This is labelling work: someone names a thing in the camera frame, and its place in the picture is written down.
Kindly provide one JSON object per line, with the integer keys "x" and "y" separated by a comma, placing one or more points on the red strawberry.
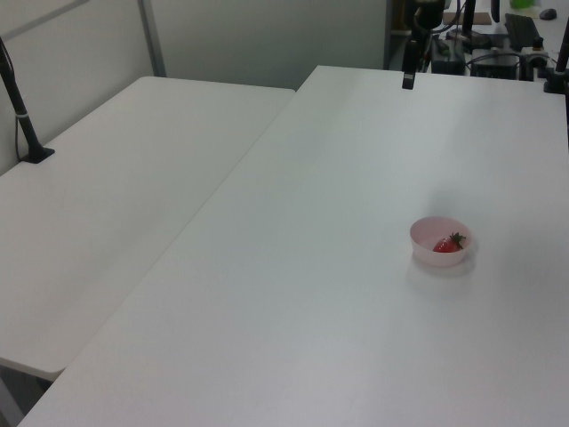
{"x": 444, "y": 246}

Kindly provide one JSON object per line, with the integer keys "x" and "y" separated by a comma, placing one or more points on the pink plastic bowl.
{"x": 421, "y": 254}

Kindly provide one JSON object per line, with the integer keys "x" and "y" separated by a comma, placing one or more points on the black hanging bar device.
{"x": 410, "y": 62}

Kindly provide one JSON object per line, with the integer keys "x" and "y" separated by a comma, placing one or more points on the dark box with green part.
{"x": 449, "y": 60}

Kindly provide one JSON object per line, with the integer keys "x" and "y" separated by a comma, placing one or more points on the black equipment box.
{"x": 494, "y": 66}

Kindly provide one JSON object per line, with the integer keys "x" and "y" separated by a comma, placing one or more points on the black vertical pole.
{"x": 469, "y": 18}
{"x": 496, "y": 10}

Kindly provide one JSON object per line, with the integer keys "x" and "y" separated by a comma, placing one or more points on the brown flat board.
{"x": 478, "y": 18}

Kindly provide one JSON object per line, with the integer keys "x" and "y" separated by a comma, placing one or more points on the black keyboard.
{"x": 521, "y": 30}

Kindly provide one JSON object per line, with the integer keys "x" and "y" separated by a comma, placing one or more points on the green object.
{"x": 522, "y": 3}

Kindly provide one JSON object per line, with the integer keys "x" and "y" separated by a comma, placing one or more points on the dark computer mouse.
{"x": 548, "y": 13}

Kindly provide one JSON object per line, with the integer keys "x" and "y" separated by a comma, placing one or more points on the black curved mount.
{"x": 429, "y": 13}

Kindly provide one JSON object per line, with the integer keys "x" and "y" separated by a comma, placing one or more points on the black camera stand with base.
{"x": 26, "y": 129}

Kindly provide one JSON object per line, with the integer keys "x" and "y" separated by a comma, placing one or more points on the black clamp camera stand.
{"x": 554, "y": 82}

